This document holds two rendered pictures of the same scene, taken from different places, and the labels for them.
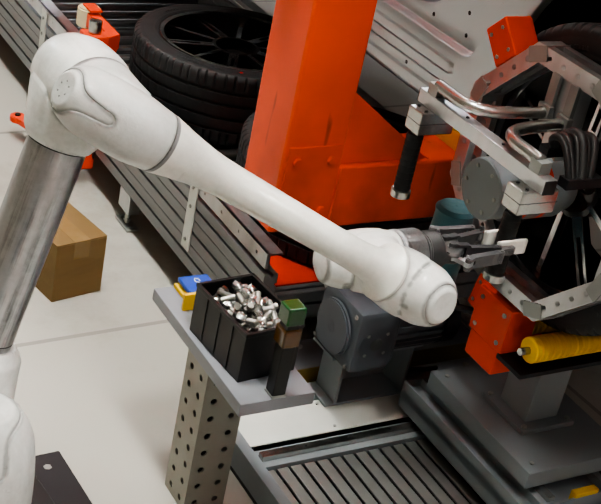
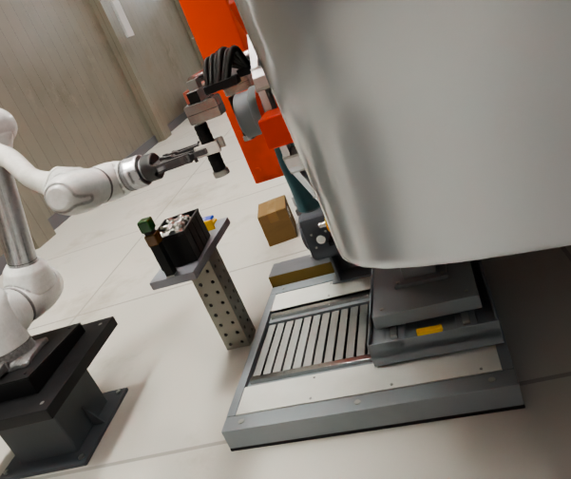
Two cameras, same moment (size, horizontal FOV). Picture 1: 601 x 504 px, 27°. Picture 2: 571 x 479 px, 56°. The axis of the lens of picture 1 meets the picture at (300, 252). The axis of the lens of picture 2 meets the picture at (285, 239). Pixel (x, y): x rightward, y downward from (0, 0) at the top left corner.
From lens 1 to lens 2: 224 cm
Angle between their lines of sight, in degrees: 49
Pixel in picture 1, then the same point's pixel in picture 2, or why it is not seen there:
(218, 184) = not seen: outside the picture
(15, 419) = not seen: outside the picture
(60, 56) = not seen: outside the picture
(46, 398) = not seen: hidden behind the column
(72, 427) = not seen: hidden behind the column
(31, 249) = not seen: outside the picture
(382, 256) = (38, 176)
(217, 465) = (230, 322)
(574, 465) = (418, 309)
